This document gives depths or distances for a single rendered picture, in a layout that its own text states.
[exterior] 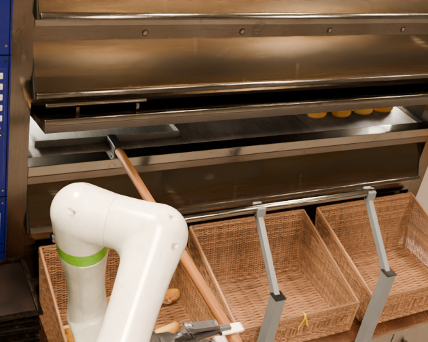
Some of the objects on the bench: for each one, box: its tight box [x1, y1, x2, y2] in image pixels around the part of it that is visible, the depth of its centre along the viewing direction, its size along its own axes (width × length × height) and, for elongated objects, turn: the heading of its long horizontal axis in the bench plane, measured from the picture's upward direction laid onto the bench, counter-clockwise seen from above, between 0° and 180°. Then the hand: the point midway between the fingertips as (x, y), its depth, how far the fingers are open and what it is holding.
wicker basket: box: [188, 209, 360, 342], centre depth 284 cm, size 49×56×28 cm
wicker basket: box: [38, 244, 220, 342], centre depth 257 cm, size 49×56×28 cm
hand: (229, 334), depth 188 cm, fingers closed on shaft, 3 cm apart
